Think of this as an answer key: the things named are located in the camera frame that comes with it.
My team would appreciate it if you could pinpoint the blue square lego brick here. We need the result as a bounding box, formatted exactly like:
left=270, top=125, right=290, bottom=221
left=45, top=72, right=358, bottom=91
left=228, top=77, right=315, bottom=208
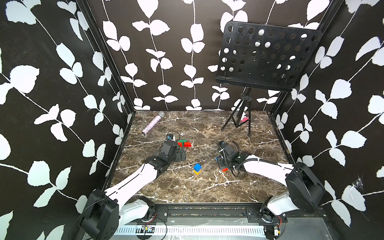
left=194, top=164, right=202, bottom=172

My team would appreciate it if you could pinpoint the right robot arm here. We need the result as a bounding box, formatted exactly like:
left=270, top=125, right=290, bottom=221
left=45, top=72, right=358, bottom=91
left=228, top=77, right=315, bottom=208
left=216, top=141, right=325, bottom=218

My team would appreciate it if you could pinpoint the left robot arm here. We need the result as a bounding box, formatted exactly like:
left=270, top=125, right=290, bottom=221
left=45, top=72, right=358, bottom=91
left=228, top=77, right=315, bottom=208
left=74, top=139, right=186, bottom=240

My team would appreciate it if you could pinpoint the purple glitter microphone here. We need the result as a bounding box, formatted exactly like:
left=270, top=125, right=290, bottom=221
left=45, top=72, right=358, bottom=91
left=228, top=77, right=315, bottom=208
left=142, top=111, right=165, bottom=136

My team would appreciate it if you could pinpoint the black perforated music stand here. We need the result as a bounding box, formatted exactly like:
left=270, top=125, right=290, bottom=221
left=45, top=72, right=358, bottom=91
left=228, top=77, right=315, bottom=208
left=215, top=21, right=323, bottom=127

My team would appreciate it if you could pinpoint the black mounting rail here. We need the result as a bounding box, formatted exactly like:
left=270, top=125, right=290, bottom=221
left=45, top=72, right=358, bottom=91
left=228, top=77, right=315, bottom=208
left=149, top=202, right=329, bottom=225

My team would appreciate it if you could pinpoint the white slotted cable duct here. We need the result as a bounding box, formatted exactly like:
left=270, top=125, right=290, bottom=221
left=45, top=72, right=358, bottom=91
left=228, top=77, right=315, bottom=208
left=115, top=225, right=266, bottom=238

